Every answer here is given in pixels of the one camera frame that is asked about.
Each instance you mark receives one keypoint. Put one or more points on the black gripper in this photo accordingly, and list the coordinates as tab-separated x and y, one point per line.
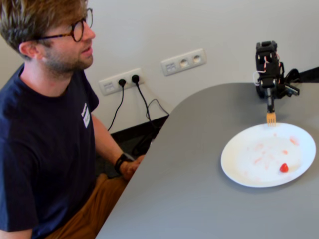
268	96

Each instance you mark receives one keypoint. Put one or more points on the orange wooden fork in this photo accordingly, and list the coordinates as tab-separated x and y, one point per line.
271	118

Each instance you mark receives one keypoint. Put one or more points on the red strawberry piece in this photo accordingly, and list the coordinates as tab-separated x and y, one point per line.
284	168

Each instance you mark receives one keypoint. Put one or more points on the man's left forearm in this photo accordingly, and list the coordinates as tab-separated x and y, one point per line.
109	144

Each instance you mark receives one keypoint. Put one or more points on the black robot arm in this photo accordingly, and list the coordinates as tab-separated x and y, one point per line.
270	67

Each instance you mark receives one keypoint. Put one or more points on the man's left hand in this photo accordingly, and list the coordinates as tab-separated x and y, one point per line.
130	168

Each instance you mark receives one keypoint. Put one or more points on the white round plate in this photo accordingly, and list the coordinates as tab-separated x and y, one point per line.
261	159

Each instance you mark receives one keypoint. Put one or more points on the black wristwatch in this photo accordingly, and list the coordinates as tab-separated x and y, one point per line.
120	163

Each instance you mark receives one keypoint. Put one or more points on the white name tag sticker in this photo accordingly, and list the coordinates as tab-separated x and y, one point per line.
85	115

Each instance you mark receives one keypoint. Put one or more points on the tortoiseshell round glasses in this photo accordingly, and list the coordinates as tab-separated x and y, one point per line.
77	31

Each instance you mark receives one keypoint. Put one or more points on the man in navy t-shirt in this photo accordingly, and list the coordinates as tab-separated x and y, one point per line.
45	139

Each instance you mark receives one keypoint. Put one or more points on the white empty wall socket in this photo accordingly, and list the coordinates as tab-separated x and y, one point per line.
172	66

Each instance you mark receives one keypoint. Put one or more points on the white wall socket with plugs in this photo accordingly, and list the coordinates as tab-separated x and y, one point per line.
109	85

